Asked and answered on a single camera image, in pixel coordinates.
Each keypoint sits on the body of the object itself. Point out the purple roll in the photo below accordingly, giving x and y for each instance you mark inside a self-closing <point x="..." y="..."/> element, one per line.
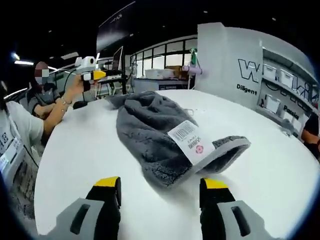
<point x="196" y="70"/>

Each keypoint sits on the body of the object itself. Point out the grey metal shelf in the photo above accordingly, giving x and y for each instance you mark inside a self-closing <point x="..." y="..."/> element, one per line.
<point x="300" y="88"/>

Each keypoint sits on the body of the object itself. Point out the cardboard box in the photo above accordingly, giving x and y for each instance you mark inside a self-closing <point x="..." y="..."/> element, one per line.
<point x="173" y="70"/>

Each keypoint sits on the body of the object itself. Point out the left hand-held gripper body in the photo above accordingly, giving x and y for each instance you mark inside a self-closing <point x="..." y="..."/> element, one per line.
<point x="86" y="64"/>

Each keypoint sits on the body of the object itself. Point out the flat white box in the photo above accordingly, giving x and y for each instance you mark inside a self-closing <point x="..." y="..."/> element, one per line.
<point x="288" y="116"/>

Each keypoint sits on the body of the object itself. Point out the black stand pole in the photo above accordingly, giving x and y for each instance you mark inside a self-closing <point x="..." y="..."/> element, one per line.
<point x="124" y="75"/>

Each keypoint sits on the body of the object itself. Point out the grey towel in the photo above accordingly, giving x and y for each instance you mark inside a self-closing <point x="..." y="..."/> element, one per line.
<point x="145" y="125"/>

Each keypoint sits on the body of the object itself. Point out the white table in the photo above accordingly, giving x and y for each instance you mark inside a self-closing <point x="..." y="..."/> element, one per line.
<point x="87" y="155"/>

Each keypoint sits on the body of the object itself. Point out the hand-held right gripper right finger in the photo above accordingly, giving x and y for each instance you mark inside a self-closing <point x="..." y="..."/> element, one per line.
<point x="222" y="217"/>

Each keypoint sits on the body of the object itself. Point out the white background desk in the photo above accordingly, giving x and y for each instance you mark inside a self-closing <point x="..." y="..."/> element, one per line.
<point x="110" y="80"/>

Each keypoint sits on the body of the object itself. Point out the small grey cloth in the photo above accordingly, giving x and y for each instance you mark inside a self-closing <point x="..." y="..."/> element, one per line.
<point x="287" y="127"/>

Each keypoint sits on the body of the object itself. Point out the computer monitor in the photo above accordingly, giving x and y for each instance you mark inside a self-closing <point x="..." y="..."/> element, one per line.
<point x="117" y="58"/>

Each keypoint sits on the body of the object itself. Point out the person's left hand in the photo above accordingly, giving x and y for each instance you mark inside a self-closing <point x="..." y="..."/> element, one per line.
<point x="75" y="87"/>

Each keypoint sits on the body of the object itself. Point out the grey equipment cabinet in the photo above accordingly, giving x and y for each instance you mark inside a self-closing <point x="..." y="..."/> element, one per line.
<point x="155" y="86"/>

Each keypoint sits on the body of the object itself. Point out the white lidded storage bin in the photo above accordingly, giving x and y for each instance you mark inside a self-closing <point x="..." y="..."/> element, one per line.
<point x="286" y="75"/>
<point x="270" y="71"/>
<point x="272" y="103"/>

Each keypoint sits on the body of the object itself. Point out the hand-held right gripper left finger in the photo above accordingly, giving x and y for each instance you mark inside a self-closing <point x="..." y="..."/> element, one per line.
<point x="90" y="217"/>

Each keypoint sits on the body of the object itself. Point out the green hanging object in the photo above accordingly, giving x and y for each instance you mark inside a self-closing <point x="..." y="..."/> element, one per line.
<point x="193" y="57"/>

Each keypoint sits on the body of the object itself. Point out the large white plastic crate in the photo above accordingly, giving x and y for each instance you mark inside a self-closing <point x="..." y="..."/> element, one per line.
<point x="157" y="73"/>

